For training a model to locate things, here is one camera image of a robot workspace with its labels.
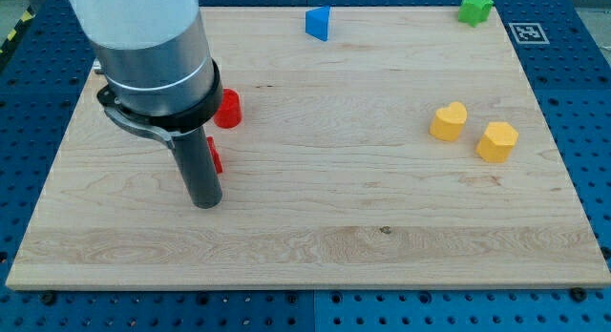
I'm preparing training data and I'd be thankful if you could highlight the yellow hexagon block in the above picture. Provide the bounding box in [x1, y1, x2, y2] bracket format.
[475, 121, 519, 163]

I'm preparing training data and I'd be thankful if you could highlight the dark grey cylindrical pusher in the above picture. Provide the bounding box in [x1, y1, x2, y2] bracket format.
[172, 127, 222, 209]

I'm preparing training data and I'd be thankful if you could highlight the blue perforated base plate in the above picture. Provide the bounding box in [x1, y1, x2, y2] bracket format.
[1, 0, 610, 331]

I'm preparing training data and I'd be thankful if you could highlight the blue triangular block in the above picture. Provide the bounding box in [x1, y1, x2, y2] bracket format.
[305, 6, 331, 42]

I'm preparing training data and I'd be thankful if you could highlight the yellow heart block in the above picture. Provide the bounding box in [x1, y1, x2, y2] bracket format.
[429, 101, 468, 141]

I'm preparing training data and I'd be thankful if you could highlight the wooden board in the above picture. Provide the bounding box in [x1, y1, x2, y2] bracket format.
[7, 7, 610, 291]

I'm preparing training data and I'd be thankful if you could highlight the white fiducial marker tag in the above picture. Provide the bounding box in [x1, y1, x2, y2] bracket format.
[509, 22, 549, 45]

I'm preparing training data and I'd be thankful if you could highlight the green star block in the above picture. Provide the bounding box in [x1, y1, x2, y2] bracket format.
[457, 0, 495, 27]

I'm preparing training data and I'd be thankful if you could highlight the red block behind pusher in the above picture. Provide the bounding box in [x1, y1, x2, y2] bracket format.
[206, 136, 223, 174]

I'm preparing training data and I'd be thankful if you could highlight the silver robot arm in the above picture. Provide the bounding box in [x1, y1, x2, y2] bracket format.
[69, 0, 222, 149]

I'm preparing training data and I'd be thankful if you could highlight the red cylinder block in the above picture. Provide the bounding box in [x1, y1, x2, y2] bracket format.
[213, 89, 242, 129]

